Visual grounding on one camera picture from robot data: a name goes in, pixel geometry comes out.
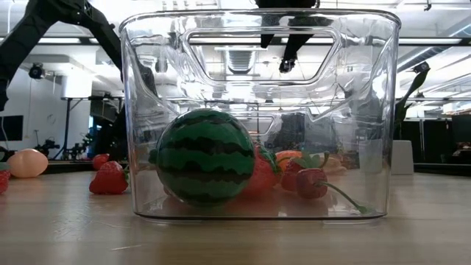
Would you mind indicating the red toy tomato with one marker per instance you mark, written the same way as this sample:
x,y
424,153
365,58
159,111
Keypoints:
x,y
100,162

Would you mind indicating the red toy strawberry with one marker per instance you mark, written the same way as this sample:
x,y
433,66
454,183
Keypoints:
x,y
263,180
290,174
110,180
3,180

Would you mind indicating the toy peach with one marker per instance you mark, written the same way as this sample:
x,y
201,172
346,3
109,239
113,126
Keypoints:
x,y
27,163

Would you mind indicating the striped green toy watermelon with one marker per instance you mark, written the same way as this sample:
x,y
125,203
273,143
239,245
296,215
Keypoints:
x,y
206,158

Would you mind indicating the toy orange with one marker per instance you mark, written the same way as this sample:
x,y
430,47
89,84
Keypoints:
x,y
287,154

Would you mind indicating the red toy cherry with stem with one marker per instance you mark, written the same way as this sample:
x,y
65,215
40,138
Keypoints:
x,y
309,184

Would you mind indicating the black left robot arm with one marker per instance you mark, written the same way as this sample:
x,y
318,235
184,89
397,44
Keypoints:
x,y
22,40

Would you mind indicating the clear plastic tupperware container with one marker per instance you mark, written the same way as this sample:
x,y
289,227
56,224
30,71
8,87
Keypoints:
x,y
349,121

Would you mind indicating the ceiling air vent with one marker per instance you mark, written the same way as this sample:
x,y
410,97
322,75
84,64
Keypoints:
x,y
241,60

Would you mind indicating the black metal rack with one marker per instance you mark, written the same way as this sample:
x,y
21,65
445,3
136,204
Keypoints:
x,y
67,121

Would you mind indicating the ceiling light strip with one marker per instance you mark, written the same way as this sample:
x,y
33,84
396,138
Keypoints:
x,y
66,40

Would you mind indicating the artificial plant in white pot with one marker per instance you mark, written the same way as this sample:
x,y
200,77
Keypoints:
x,y
403,158

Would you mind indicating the black overhead camera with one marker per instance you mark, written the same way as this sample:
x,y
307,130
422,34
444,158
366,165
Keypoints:
x,y
287,67

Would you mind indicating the black ceiling security camera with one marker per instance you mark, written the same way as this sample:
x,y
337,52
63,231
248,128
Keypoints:
x,y
37,71

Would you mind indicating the black wall monitor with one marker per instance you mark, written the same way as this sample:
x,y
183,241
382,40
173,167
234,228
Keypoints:
x,y
13,128

